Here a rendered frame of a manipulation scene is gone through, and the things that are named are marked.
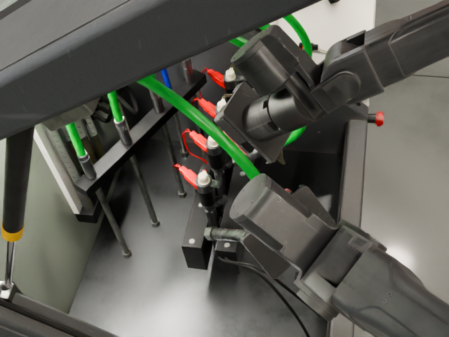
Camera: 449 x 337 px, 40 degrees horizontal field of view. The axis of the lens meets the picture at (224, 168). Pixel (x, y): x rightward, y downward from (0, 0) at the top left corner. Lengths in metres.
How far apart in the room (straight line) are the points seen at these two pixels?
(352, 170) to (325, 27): 0.39
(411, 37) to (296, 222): 0.25
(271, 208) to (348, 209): 0.58
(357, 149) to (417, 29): 0.56
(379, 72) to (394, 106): 1.92
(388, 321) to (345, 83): 0.31
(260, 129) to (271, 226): 0.24
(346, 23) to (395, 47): 0.76
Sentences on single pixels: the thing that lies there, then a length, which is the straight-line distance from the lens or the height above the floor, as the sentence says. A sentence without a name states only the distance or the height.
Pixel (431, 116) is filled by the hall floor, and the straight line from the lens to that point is 2.63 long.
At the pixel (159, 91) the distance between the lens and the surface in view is 0.71.
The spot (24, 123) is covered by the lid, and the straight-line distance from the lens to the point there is 0.35.
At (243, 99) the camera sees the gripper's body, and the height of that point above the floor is 1.31.
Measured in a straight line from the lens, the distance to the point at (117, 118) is 1.05.
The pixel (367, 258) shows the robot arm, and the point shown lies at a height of 1.44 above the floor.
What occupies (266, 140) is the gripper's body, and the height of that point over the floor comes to 1.28.
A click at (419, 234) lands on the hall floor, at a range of 2.28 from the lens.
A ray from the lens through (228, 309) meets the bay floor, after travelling 1.19.
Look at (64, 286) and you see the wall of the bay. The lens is 1.22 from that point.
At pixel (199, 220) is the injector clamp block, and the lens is 1.12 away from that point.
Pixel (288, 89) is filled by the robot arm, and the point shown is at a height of 1.38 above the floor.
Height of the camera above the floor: 1.91
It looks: 52 degrees down
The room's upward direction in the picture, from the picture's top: 10 degrees counter-clockwise
